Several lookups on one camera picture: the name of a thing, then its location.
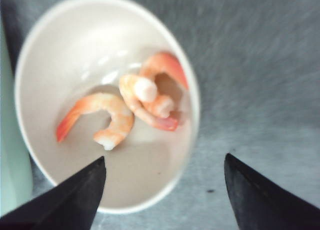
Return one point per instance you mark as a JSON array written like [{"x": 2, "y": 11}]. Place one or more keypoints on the pink shrimp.
[
  {"x": 162, "y": 63},
  {"x": 142, "y": 97},
  {"x": 106, "y": 111}
]

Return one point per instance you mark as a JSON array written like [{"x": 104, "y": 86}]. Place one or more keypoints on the mint green breakfast maker base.
[{"x": 16, "y": 180}]

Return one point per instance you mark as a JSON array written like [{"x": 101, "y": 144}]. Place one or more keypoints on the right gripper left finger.
[{"x": 71, "y": 205}]

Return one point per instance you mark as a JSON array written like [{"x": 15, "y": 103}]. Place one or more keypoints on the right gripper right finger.
[{"x": 260, "y": 204}]

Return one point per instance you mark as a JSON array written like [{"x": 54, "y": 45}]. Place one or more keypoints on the beige ribbed bowl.
[{"x": 106, "y": 78}]

